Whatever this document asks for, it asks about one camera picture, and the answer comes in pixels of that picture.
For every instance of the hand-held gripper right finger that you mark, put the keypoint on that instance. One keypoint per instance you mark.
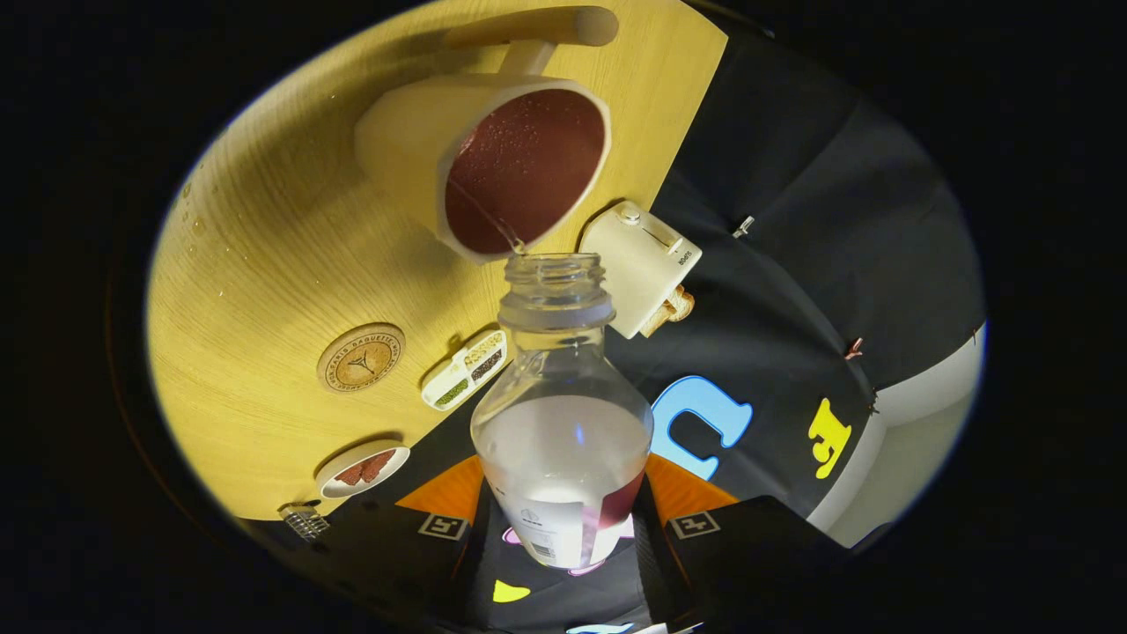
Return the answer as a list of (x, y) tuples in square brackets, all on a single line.
[(656, 572)]

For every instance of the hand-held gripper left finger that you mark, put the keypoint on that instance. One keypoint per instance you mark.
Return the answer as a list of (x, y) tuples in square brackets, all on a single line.
[(467, 581)]

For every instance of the toast slice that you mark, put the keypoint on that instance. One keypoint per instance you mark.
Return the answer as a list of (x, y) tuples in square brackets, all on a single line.
[(682, 304), (659, 324)]

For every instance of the clear plastic juice bottle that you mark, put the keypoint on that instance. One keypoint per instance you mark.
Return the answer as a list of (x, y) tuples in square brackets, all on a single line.
[(563, 458)]

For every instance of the black backdrop cloth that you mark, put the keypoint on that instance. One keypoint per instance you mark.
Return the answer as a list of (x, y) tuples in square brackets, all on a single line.
[(792, 264)]

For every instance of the red meat slice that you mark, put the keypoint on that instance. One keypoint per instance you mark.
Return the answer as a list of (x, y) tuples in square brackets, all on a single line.
[(379, 465), (350, 475)]

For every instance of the round wooden coaster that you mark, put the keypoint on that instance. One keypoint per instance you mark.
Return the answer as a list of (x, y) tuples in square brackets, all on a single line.
[(361, 357)]

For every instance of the white cloth clip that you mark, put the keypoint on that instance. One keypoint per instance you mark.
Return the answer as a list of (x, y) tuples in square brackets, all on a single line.
[(744, 226)]

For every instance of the wooden table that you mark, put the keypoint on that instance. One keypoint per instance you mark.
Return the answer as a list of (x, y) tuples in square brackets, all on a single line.
[(264, 264)]

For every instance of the white toaster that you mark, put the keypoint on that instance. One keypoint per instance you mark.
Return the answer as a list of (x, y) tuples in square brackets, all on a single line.
[(634, 264)]

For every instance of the white round plate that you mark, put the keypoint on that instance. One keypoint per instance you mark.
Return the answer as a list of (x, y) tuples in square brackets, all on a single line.
[(339, 489)]

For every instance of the pink cloth clip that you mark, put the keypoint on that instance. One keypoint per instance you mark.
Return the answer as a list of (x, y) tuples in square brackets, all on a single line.
[(852, 350)]

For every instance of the white divided snack dish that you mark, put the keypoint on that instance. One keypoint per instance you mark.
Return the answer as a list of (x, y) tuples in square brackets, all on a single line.
[(462, 370)]

